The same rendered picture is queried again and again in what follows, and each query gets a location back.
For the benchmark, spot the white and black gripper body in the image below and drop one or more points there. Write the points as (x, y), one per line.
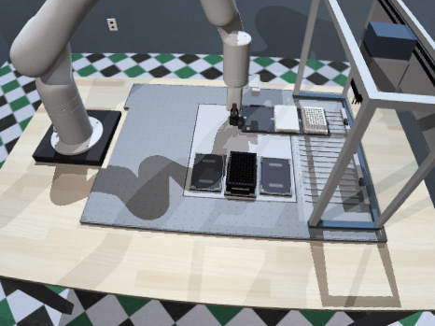
(234, 96)

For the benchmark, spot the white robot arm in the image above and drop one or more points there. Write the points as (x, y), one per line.
(39, 46)

